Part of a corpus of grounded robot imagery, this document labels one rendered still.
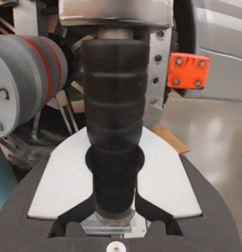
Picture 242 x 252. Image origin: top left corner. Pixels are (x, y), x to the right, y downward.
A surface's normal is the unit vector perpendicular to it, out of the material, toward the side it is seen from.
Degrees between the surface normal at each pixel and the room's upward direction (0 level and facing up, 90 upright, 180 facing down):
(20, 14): 90
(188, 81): 90
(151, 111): 90
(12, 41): 62
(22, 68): 71
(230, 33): 90
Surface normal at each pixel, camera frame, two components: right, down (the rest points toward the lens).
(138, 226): 0.03, -0.87
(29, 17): 0.04, 0.50
